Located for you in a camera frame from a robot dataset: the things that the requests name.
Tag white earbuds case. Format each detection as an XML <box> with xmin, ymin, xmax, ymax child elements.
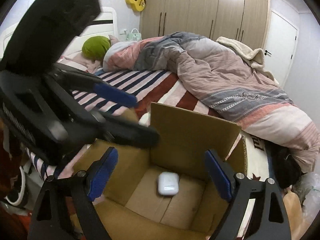
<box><xmin>157</xmin><ymin>172</ymin><xmax>180</xmax><ymax>196</ymax></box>

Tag pink pillow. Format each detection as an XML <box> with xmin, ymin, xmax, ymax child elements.
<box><xmin>58</xmin><ymin>52</ymin><xmax>101</xmax><ymax>74</ymax></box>

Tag tan plush toy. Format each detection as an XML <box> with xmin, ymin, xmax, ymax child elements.
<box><xmin>283</xmin><ymin>188</ymin><xmax>309</xmax><ymax>240</ymax></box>

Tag green round pillow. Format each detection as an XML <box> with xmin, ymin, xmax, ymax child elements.
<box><xmin>81</xmin><ymin>36</ymin><xmax>111</xmax><ymax>61</ymax></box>

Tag clear plastic bags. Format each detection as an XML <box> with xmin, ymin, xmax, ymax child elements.
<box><xmin>293</xmin><ymin>172</ymin><xmax>319</xmax><ymax>204</ymax></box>

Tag red patterned sleeve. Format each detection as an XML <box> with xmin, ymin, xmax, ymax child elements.
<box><xmin>1</xmin><ymin>122</ymin><xmax>28</xmax><ymax>239</ymax></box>

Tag striped red pink bedspread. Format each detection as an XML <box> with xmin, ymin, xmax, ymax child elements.
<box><xmin>24</xmin><ymin>67</ymin><xmax>271</xmax><ymax>188</ymax></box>

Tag black clothing heap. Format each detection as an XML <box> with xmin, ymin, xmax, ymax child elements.
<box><xmin>265</xmin><ymin>141</ymin><xmax>303</xmax><ymax>189</ymax></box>

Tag white bed headboard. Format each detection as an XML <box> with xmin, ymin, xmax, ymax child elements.
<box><xmin>1</xmin><ymin>7</ymin><xmax>118</xmax><ymax>59</ymax></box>

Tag brown cardboard box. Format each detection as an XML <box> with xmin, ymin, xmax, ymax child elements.
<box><xmin>71</xmin><ymin>102</ymin><xmax>249</xmax><ymax>240</ymax></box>

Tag pale green handbag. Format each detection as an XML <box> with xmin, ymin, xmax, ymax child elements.
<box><xmin>127</xmin><ymin>28</ymin><xmax>142</xmax><ymax>42</ymax></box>

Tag pink grey striped duvet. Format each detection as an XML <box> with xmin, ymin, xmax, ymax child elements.
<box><xmin>103</xmin><ymin>32</ymin><xmax>319</xmax><ymax>173</ymax></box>

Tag beige wooden wardrobe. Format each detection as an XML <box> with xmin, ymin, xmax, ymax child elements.
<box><xmin>139</xmin><ymin>0</ymin><xmax>270</xmax><ymax>49</ymax></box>

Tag white door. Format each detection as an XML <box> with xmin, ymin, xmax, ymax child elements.
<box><xmin>264</xmin><ymin>10</ymin><xmax>298</xmax><ymax>87</ymax></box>

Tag black camera housing left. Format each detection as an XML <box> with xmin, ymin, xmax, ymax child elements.
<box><xmin>1</xmin><ymin>0</ymin><xmax>100</xmax><ymax>75</ymax></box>

